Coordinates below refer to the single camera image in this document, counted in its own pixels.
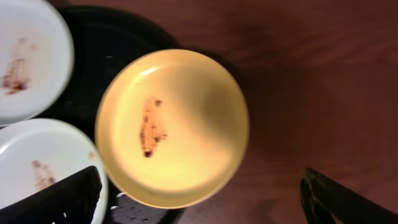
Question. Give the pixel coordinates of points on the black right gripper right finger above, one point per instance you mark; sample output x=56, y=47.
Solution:
x=324, y=200

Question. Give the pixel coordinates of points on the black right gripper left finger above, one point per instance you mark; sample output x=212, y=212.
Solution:
x=71, y=200

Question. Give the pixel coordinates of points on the mint green plate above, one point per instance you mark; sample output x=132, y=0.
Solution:
x=37, y=56
x=40, y=152

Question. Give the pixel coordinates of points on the yellow plate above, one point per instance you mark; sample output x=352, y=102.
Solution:
x=173, y=128

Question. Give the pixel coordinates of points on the black round serving tray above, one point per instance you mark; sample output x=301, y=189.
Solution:
x=105, y=41

